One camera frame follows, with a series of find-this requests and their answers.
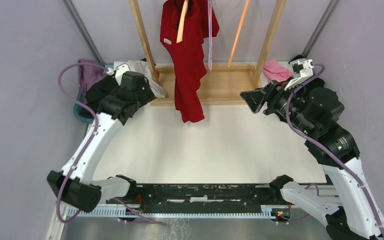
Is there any black garment in basket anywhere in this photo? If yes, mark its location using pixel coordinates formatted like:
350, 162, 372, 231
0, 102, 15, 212
78, 59, 156, 113

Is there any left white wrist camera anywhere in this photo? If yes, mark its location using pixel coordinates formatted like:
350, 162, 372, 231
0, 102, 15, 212
104, 61, 135, 86

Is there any orange hanger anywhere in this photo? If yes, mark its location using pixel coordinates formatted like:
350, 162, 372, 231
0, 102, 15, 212
227, 0, 250, 68

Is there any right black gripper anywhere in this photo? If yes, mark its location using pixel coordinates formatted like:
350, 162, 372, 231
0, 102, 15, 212
240, 75, 315, 135

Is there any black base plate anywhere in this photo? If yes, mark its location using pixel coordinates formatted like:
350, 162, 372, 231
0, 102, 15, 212
120, 183, 289, 214

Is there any red skirt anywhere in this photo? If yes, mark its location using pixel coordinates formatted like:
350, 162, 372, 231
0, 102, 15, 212
160, 0, 220, 123

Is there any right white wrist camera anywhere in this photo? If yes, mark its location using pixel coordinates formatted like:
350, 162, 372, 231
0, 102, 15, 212
284, 58, 315, 91

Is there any wooden hanger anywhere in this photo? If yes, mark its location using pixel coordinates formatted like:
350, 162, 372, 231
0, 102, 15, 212
176, 0, 189, 43

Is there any white garment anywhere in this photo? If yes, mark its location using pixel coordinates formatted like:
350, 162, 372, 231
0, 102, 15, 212
121, 60, 168, 99

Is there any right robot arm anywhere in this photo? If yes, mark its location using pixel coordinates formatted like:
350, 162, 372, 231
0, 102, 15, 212
240, 78, 384, 240

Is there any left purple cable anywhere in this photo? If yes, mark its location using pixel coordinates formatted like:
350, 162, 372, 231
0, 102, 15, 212
55, 62, 166, 226

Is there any wooden clothes rack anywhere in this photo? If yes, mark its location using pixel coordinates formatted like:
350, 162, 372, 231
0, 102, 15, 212
129, 0, 286, 107

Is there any purple garment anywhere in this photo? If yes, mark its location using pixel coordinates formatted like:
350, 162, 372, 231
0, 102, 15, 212
77, 58, 106, 97

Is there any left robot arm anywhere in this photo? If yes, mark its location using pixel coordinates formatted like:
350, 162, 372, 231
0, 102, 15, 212
46, 71, 155, 213

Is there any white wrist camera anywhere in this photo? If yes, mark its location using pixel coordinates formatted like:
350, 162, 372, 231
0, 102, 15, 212
104, 61, 135, 86
284, 58, 315, 91

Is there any pink garment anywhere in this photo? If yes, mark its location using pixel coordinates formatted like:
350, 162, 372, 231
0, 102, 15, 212
262, 59, 293, 82

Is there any black garment on right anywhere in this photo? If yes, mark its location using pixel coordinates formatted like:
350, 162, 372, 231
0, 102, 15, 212
287, 55, 325, 93

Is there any aluminium frame rail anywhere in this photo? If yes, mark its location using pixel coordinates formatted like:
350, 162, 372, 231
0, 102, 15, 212
56, 184, 357, 220

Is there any teal laundry basket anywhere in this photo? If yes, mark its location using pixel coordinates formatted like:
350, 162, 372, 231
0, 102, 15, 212
73, 62, 107, 125

